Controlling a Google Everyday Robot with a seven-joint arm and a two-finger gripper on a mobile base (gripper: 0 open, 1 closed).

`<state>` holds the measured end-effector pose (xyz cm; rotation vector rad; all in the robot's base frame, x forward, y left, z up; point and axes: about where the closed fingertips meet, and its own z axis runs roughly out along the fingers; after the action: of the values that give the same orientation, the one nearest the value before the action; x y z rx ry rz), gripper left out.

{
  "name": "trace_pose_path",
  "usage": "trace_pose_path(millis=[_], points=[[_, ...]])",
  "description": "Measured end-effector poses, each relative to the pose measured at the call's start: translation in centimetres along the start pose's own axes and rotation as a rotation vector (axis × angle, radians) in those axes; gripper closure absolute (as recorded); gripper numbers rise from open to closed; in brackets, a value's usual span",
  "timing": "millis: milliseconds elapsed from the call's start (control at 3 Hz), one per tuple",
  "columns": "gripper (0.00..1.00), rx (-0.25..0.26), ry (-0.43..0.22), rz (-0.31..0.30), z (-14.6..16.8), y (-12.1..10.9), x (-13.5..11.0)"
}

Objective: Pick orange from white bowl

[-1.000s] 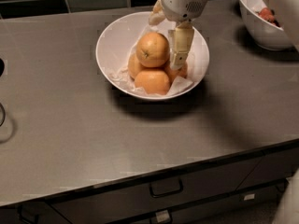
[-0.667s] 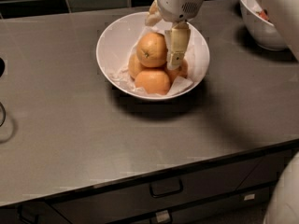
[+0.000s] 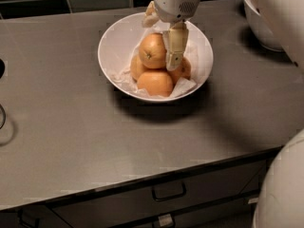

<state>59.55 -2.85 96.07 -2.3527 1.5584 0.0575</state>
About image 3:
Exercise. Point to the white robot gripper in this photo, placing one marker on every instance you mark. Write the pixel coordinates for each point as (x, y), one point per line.
(174, 7)

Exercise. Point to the orange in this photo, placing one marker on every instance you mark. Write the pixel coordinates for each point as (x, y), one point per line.
(152, 51)
(137, 68)
(182, 71)
(156, 83)

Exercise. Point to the white ceramic bowl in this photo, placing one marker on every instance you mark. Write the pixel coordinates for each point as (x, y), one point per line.
(124, 35)

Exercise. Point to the white bowl with strawberries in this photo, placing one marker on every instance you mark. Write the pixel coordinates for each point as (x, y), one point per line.
(259, 28)

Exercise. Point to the white paper liner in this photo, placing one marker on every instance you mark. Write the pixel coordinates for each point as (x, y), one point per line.
(124, 80)

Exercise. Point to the dark drawer front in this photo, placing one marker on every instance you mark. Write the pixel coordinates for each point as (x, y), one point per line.
(213, 192)

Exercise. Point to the black drawer handle centre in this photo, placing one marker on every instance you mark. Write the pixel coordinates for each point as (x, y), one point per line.
(168, 191)

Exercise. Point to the black drawer handle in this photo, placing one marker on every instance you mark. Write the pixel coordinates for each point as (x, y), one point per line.
(28, 219)
(168, 191)

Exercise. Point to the lower drawer handle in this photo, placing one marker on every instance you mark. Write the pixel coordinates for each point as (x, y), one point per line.
(164, 221)

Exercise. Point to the black drawer handle left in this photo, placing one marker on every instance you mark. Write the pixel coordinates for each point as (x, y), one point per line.
(28, 219)

